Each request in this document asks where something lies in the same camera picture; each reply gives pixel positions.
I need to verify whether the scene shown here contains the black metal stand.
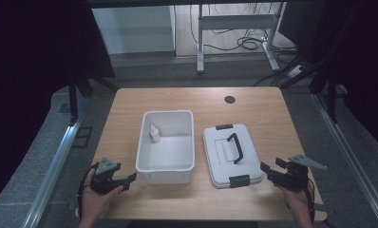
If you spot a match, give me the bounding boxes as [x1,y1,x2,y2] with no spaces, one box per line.
[66,75,119,125]
[310,67,348,124]

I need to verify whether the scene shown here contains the person's left hand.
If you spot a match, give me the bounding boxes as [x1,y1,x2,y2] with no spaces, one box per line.
[80,171,125,223]

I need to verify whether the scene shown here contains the grey metal desk frame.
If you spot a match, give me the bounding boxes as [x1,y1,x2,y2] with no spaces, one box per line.
[196,2,287,74]

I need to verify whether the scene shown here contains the black curtain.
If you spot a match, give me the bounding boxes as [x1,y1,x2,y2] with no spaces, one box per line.
[0,0,116,213]
[277,0,378,156]

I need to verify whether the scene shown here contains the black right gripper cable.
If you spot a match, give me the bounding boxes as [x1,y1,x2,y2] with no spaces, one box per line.
[306,177,317,223]

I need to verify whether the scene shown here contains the black square floor frame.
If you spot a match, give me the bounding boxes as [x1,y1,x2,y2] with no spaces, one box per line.
[71,125,94,149]

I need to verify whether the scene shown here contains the white cabinet panel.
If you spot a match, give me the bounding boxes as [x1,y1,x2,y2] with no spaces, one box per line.
[91,5,177,55]

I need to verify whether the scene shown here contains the white lid with black handle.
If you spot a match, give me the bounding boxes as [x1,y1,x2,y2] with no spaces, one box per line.
[201,123,265,190]

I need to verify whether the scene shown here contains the white power strip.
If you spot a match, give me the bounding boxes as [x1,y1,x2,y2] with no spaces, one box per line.
[286,64,306,80]

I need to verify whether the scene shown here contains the person's right hand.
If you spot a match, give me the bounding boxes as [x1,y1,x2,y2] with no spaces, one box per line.
[274,183,315,222]

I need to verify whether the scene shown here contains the white plastic storage box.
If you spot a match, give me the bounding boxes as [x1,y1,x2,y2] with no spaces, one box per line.
[135,109,197,185]

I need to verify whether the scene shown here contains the tangle of black floor cables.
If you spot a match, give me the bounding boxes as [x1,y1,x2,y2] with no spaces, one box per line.
[173,3,300,88]

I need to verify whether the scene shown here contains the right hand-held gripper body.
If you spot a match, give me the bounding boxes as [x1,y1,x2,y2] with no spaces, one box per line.
[284,154,329,193]

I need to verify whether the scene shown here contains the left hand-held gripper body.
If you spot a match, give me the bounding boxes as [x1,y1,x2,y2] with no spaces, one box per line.
[89,156,123,196]

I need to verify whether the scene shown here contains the aluminium rail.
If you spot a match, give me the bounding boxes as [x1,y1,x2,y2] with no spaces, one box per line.
[311,92,378,228]
[21,115,84,228]

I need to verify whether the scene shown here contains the small white dropper bottle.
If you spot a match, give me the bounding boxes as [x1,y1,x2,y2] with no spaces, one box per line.
[149,124,161,143]

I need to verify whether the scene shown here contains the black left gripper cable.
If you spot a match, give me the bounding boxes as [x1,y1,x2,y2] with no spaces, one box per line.
[76,161,100,220]

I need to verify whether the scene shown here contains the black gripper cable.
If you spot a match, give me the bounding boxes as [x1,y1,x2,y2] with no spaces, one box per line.
[76,161,100,220]
[306,177,317,223]

